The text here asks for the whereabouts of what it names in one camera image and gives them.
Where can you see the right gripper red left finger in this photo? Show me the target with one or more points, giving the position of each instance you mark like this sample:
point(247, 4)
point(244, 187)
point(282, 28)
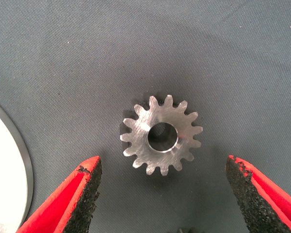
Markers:
point(63, 208)

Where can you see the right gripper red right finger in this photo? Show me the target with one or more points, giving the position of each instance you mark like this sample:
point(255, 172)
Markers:
point(262, 206)

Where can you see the small steel spur gear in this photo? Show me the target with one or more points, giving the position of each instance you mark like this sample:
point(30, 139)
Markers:
point(140, 136)

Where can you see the round metal plate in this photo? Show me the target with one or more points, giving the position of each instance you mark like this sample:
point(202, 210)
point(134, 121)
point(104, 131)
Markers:
point(4, 170)

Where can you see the dark grey table cloth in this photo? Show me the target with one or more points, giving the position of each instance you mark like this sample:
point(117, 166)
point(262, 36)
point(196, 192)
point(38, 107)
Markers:
point(63, 48)

